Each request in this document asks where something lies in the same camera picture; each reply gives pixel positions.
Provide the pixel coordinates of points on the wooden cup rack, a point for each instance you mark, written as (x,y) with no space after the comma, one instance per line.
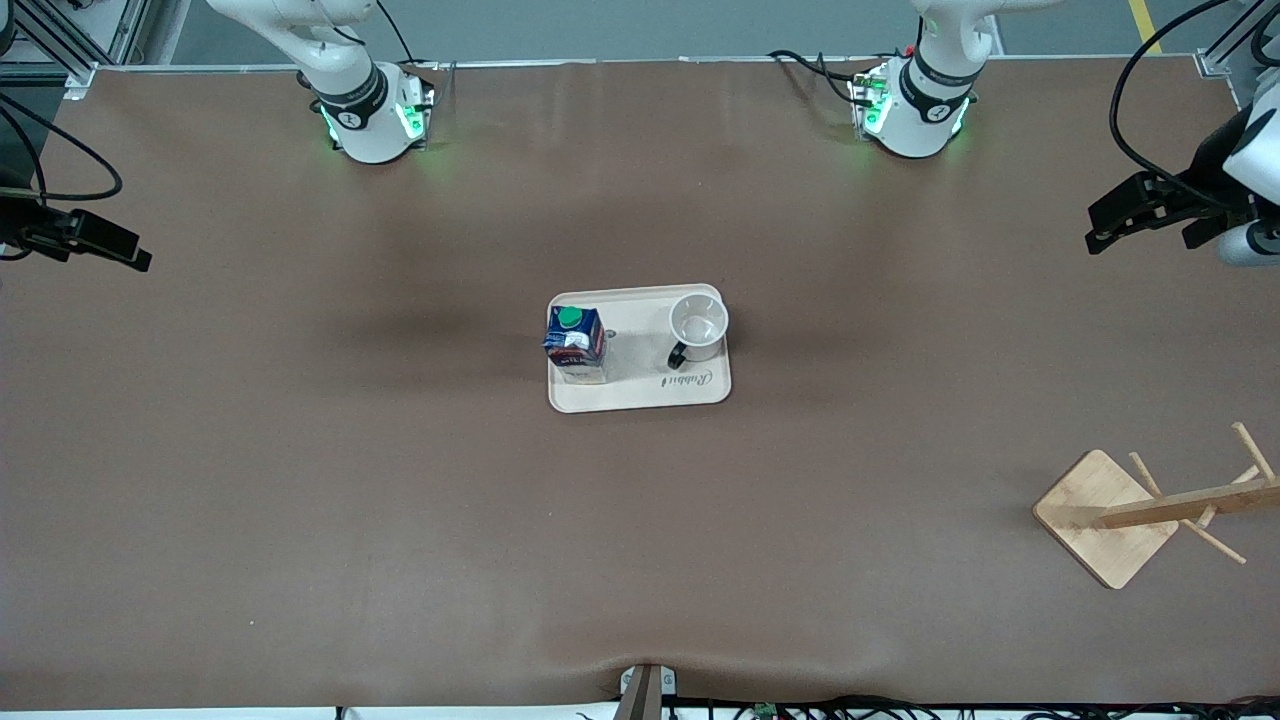
(1100,520)

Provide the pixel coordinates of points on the yellow floor tape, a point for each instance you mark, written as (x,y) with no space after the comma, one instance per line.
(1145,25)

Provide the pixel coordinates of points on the brown table cover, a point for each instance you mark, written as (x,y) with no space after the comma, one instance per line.
(400,550)

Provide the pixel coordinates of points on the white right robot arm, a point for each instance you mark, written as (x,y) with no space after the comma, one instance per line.
(365,130)

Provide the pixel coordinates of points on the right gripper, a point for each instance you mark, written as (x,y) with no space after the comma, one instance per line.
(12,222)

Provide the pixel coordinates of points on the blue milk carton green cap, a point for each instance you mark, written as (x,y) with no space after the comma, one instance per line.
(577,345)

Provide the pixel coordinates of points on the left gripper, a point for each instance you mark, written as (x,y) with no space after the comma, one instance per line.
(1206,178)

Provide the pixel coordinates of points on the beige rectangular tray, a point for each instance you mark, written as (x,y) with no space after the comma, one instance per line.
(650,385)

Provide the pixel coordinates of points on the aluminium frame profile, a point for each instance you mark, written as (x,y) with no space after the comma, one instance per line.
(1225,55)
(60,45)

